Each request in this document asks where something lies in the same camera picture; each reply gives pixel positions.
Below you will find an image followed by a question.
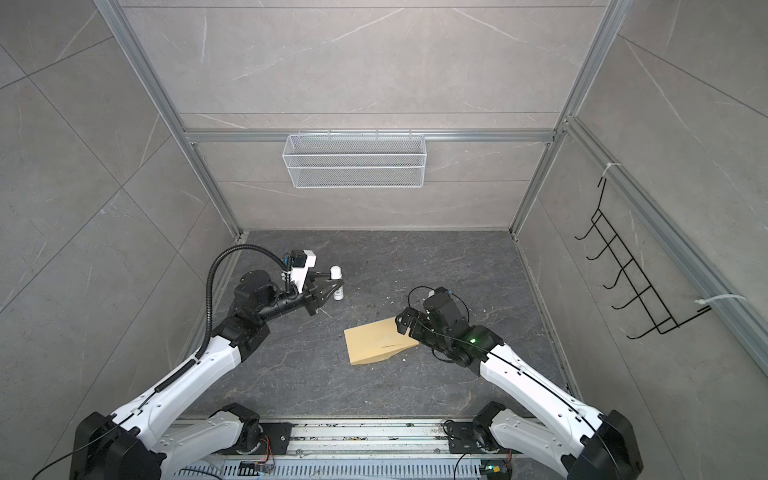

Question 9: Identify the white glue stick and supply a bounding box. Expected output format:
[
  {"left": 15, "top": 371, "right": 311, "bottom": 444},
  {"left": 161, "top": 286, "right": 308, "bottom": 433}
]
[{"left": 330, "top": 265, "right": 344, "bottom": 301}]

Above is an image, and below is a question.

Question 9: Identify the tan paper envelope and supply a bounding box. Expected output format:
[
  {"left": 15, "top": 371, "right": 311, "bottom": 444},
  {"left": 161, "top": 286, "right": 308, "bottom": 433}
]
[{"left": 344, "top": 317, "right": 418, "bottom": 366}]

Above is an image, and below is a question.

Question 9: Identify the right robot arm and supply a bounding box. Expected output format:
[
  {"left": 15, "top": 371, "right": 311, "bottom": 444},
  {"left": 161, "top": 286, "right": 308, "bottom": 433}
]
[{"left": 395, "top": 287, "right": 644, "bottom": 479}]

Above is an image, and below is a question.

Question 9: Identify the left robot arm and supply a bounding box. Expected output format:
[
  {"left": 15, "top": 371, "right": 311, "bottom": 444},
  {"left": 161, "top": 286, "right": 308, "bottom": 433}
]
[{"left": 69, "top": 266, "right": 343, "bottom": 479}]

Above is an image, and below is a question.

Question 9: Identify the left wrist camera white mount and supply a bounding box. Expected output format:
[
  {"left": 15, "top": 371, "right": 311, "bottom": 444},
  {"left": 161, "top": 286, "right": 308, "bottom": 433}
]
[{"left": 283, "top": 250, "right": 316, "bottom": 294}]

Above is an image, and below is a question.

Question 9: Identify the right black camera cable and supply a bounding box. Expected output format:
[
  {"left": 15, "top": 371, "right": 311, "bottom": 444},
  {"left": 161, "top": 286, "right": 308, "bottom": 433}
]
[{"left": 406, "top": 285, "right": 472, "bottom": 337}]

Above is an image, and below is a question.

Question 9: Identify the black camera cable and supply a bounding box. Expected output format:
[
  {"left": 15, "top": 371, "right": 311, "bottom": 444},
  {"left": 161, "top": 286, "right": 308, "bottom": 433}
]
[
  {"left": 194, "top": 244, "right": 289, "bottom": 361},
  {"left": 406, "top": 285, "right": 472, "bottom": 337}
]

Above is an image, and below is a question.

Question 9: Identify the left black camera cable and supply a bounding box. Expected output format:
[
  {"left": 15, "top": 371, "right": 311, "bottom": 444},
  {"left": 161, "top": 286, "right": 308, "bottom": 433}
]
[{"left": 194, "top": 244, "right": 289, "bottom": 361}]

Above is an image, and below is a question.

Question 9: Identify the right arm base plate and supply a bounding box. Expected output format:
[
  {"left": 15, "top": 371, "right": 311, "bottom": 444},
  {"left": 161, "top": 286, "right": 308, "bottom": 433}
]
[{"left": 442, "top": 419, "right": 486, "bottom": 454}]

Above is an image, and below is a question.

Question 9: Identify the white wire mesh basket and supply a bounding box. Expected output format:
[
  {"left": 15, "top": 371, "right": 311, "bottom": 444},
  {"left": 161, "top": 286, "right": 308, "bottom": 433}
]
[{"left": 282, "top": 133, "right": 428, "bottom": 189}]

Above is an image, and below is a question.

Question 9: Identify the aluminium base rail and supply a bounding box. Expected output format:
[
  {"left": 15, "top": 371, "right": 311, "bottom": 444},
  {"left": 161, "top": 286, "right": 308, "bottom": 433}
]
[{"left": 179, "top": 418, "right": 619, "bottom": 463}]

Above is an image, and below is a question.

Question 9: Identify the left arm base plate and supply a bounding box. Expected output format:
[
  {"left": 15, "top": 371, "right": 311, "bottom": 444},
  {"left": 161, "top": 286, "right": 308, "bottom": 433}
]
[{"left": 235, "top": 423, "right": 293, "bottom": 457}]

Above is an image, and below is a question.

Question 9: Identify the slotted cable duct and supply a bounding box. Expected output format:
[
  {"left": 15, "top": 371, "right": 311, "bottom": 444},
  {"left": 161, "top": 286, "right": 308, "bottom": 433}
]
[{"left": 171, "top": 458, "right": 484, "bottom": 479}]

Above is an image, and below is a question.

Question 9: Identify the black wire hook rack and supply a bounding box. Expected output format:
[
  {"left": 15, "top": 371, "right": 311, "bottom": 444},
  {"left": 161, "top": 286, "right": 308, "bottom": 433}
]
[{"left": 574, "top": 178, "right": 712, "bottom": 341}]

